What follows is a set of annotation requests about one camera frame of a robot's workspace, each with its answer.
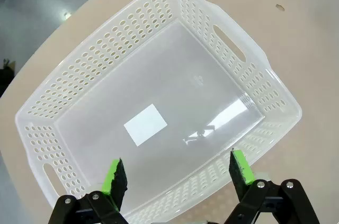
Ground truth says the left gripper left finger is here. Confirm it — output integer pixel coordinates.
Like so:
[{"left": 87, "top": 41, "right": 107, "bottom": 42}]
[{"left": 47, "top": 157, "right": 130, "bottom": 224}]

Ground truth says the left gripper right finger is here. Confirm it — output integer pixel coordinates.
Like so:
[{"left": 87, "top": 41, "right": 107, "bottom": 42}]
[{"left": 225, "top": 149, "right": 321, "bottom": 224}]

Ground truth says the white perforated plastic basket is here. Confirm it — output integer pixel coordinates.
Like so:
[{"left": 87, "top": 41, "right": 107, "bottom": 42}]
[{"left": 14, "top": 0, "right": 302, "bottom": 224}]

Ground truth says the white rectangular sticker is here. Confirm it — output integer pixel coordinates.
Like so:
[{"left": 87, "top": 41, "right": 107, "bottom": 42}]
[{"left": 123, "top": 103, "right": 168, "bottom": 147}]

